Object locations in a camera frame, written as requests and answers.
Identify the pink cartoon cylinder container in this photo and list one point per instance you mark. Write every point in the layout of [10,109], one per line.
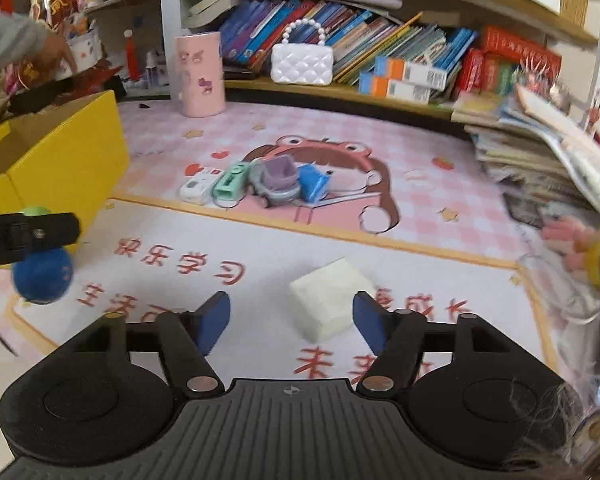
[200,75]

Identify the small white device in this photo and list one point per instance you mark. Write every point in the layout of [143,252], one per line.
[197,187]

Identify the yellow cardboard box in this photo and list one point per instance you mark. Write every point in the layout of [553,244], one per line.
[65,170]

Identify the red thick dictionary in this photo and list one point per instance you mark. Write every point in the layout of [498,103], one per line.
[520,50]

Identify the white power adapter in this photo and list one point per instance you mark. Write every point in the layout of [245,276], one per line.
[330,300]

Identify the printed desk mat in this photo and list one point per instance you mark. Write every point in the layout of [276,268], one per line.
[230,240]

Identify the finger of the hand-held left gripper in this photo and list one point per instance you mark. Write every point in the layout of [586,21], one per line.
[40,235]

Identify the red bottle figure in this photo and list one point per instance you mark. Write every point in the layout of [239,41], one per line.
[131,57]

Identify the row of colourful books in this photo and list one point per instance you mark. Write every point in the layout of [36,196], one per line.
[360,40]

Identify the pink checkered tablecloth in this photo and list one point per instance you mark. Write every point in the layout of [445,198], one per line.
[430,140]

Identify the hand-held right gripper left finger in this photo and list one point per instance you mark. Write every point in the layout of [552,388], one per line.
[212,322]

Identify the mint green plastic device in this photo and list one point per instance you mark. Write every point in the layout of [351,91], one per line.
[230,185]

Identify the orange and blue box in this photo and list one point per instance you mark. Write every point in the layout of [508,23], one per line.
[395,90]
[412,72]

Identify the blue packet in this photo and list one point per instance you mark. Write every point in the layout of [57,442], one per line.
[312,182]

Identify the black keyboard bag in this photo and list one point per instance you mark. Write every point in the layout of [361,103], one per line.
[40,95]

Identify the purple toy truck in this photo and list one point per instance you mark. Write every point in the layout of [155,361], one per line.
[277,180]

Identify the cream hardcover book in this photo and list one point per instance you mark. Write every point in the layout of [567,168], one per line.
[215,2]

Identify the stack of books and papers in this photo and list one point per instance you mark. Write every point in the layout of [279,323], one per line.
[530,145]

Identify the blue and green ball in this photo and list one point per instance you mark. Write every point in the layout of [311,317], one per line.
[42,277]

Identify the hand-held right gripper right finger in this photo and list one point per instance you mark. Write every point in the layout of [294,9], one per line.
[370,325]

